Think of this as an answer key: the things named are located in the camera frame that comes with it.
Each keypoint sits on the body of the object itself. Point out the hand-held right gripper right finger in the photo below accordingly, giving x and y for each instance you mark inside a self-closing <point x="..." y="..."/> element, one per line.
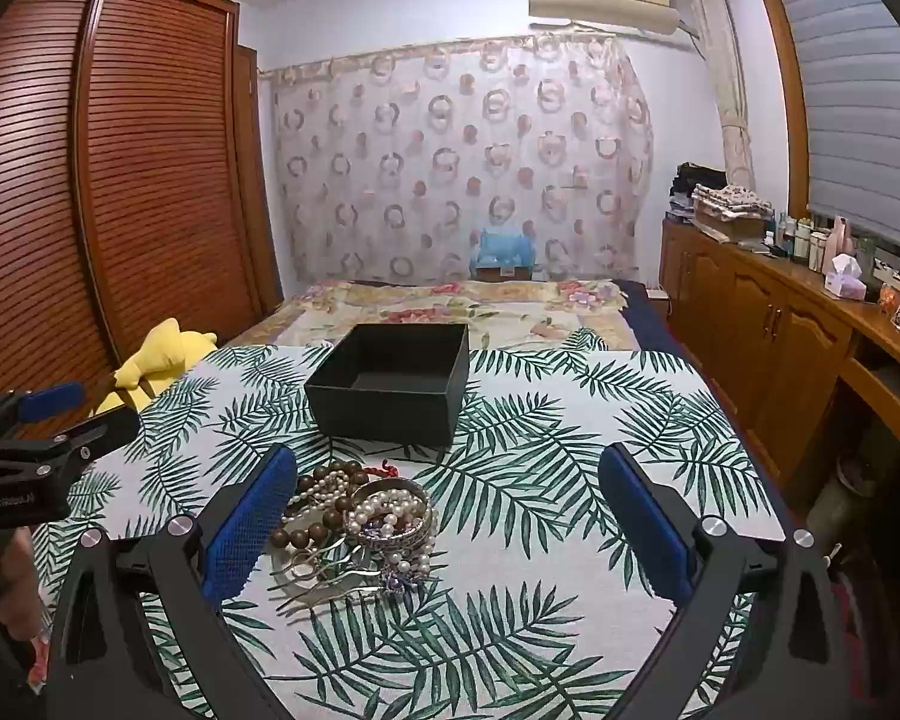
<point x="645" y="532"/>

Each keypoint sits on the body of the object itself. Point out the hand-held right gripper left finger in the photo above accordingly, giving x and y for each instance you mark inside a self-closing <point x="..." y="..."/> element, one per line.
<point x="247" y="532"/>

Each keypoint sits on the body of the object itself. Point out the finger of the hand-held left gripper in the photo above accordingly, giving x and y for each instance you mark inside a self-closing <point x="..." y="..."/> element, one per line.
<point x="52" y="399"/>
<point x="112" y="427"/>

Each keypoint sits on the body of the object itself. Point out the silver blue stone brooch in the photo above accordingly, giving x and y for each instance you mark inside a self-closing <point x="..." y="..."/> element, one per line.
<point x="401" y="579"/>

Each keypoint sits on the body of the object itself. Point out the engraved silver bangle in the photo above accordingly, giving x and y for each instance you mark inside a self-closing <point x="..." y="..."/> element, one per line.
<point x="409" y="540"/>

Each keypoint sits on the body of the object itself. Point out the black jewelry box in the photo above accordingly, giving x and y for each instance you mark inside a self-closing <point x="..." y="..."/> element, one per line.
<point x="375" y="412"/>

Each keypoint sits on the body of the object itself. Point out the person's left hand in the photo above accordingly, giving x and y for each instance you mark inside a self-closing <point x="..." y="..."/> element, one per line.
<point x="15" y="577"/>

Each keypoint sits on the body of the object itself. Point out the yellow plush toy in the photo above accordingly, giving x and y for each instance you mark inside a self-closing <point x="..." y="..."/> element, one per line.
<point x="161" y="352"/>

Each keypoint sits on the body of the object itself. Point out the green leaf print tablecloth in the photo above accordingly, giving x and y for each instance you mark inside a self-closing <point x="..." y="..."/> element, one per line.
<point x="540" y="652"/>

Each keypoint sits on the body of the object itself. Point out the navy bed sheet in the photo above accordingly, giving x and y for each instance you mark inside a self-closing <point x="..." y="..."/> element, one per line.
<point x="649" y="315"/>

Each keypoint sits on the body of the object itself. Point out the wooden cabinet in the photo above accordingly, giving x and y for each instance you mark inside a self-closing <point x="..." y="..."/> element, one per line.
<point x="757" y="330"/>

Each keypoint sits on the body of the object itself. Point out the brown slatted wooden wardrobe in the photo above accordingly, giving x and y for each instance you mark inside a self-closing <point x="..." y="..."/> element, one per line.
<point x="142" y="165"/>

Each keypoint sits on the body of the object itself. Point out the floral bed blanket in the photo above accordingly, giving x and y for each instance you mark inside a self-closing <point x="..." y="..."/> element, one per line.
<point x="420" y="315"/>

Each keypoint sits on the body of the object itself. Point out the small brown box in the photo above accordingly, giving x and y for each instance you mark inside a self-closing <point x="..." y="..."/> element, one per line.
<point x="502" y="274"/>

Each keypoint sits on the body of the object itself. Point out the light blue plush bag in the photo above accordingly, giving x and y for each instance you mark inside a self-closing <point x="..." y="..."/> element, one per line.
<point x="502" y="247"/>

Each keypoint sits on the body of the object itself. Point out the pink tissue box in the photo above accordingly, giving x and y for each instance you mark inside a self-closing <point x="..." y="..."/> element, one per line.
<point x="844" y="281"/>

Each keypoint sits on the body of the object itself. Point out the row of cosmetic bottles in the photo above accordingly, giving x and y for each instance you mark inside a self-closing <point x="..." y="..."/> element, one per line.
<point x="817" y="244"/>

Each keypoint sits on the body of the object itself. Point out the patterned folded cloth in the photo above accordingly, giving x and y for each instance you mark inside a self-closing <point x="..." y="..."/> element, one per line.
<point x="731" y="199"/>

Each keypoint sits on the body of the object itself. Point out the stack of dark clothes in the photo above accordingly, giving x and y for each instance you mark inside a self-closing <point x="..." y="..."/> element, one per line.
<point x="694" y="184"/>

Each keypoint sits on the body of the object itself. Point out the circle pattern curtain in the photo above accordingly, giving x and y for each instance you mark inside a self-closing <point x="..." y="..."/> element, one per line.
<point x="457" y="165"/>

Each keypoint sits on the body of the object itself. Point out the tied beige curtain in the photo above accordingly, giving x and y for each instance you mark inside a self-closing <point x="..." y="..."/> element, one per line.
<point x="731" y="90"/>

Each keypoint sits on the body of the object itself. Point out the grey window blind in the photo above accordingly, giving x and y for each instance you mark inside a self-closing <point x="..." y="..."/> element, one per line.
<point x="855" y="90"/>

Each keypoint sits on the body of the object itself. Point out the wooden window frame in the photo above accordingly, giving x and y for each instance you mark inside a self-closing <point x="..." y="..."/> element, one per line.
<point x="784" y="90"/>

